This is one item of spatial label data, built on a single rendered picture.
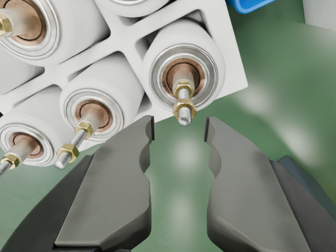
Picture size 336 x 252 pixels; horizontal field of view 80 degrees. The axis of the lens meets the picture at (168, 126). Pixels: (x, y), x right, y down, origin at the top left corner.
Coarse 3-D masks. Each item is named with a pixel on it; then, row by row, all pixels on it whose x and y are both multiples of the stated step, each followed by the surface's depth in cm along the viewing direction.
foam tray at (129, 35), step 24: (192, 0) 24; (216, 0) 24; (120, 24) 26; (144, 24) 26; (216, 24) 26; (96, 48) 28; (120, 48) 28; (144, 48) 33; (48, 72) 30; (72, 72) 30; (240, 72) 29; (0, 96) 33; (24, 96) 32; (144, 96) 39
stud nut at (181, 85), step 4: (180, 84) 19; (184, 84) 19; (188, 84) 19; (176, 88) 19; (180, 88) 19; (188, 88) 19; (192, 88) 19; (176, 92) 19; (192, 92) 19; (176, 96) 19
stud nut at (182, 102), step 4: (180, 100) 16; (184, 100) 16; (188, 100) 16; (176, 104) 16; (180, 104) 16; (184, 104) 15; (188, 104) 15; (192, 104) 16; (172, 108) 16; (176, 108) 16; (192, 108) 16; (172, 112) 16; (176, 112) 16; (192, 112) 16; (196, 112) 16; (176, 116) 16; (192, 116) 16
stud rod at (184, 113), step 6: (180, 90) 19; (186, 90) 19; (180, 96) 18; (186, 96) 17; (180, 108) 16; (186, 108) 16; (180, 114) 15; (186, 114) 15; (180, 120) 15; (186, 120) 15
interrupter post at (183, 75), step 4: (176, 72) 22; (180, 72) 21; (184, 72) 21; (188, 72) 21; (176, 76) 20; (180, 76) 20; (184, 76) 20; (188, 76) 20; (192, 76) 22; (176, 80) 20; (180, 80) 19; (184, 80) 19; (188, 80) 19; (192, 80) 20; (176, 84) 20; (192, 84) 19; (172, 88) 20
